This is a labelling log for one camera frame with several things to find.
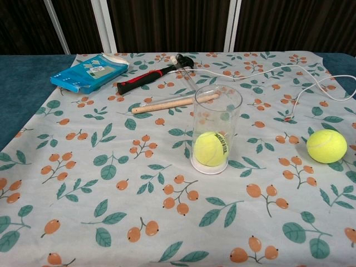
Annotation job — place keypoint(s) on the clear glass tube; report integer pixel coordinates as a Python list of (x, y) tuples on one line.
[(167, 99), (187, 79)]

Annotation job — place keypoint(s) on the dark white framed folding screen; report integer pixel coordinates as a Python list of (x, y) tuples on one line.
[(167, 25)]

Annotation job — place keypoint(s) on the plain yellow tennis ball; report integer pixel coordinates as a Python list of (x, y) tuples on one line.
[(326, 146)]

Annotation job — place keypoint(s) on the light wooden stick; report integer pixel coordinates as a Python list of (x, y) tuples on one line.
[(161, 106)]

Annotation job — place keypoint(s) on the clear plastic cup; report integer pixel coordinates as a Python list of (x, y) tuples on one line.
[(217, 111)]

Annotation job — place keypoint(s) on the floral orange green tablecloth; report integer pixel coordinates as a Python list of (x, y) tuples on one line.
[(83, 167)]

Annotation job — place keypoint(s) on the blue tissue packet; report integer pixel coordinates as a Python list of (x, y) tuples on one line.
[(83, 76)]

